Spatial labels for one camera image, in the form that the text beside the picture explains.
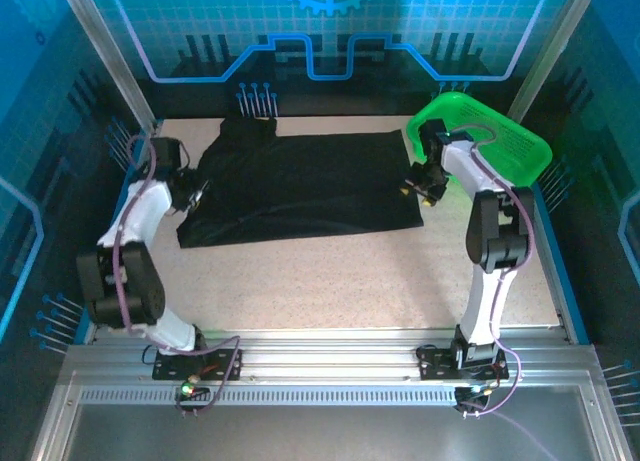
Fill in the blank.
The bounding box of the green plastic basket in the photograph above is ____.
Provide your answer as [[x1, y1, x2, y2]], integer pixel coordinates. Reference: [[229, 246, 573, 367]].
[[405, 91, 554, 188]]

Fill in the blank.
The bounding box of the slotted cable duct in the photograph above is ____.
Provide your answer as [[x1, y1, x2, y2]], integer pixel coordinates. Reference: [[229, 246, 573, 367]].
[[78, 385, 460, 408]]

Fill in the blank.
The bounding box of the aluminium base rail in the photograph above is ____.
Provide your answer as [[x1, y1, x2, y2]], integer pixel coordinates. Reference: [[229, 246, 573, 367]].
[[62, 329, 604, 388]]

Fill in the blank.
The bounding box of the black t-shirt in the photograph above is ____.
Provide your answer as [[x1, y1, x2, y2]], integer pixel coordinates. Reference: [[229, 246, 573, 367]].
[[175, 115, 425, 250]]

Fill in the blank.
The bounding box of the grey metal panel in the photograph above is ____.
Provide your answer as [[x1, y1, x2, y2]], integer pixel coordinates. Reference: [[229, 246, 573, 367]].
[[64, 404, 601, 461]]

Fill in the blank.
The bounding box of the small lit circuit board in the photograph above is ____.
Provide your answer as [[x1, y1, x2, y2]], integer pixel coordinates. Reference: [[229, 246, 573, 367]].
[[453, 383, 494, 406], [175, 378, 212, 402]]

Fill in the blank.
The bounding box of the aluminium frame post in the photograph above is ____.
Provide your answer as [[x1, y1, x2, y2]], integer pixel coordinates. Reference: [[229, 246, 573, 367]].
[[503, 0, 604, 127], [54, 0, 165, 138]]

